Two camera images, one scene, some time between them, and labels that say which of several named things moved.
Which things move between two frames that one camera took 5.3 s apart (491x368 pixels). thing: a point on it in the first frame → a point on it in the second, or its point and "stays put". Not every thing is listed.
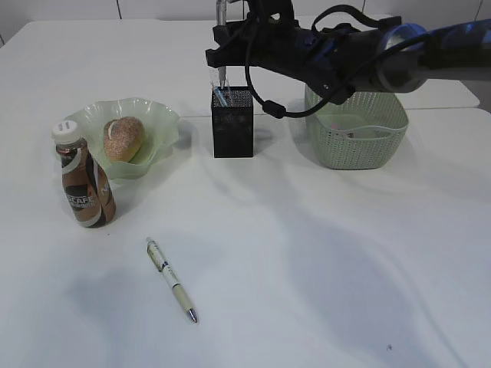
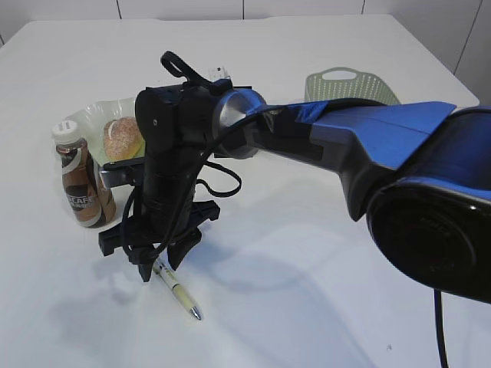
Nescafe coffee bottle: (89, 189) stays put
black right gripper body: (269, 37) → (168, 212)
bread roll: (123, 139) stays put
